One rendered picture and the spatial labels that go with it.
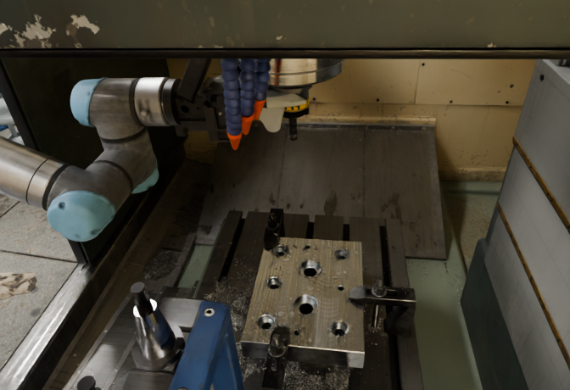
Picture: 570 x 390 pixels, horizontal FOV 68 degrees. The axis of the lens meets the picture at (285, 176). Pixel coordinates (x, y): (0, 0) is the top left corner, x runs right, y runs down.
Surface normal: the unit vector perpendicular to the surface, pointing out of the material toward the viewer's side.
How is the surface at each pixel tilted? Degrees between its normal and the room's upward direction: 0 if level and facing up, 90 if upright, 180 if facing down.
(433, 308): 0
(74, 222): 90
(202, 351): 0
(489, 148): 90
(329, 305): 0
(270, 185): 24
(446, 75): 90
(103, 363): 8
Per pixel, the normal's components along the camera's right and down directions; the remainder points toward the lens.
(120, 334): -0.03, -0.90
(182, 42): -0.11, 0.84
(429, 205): -0.09, -0.52
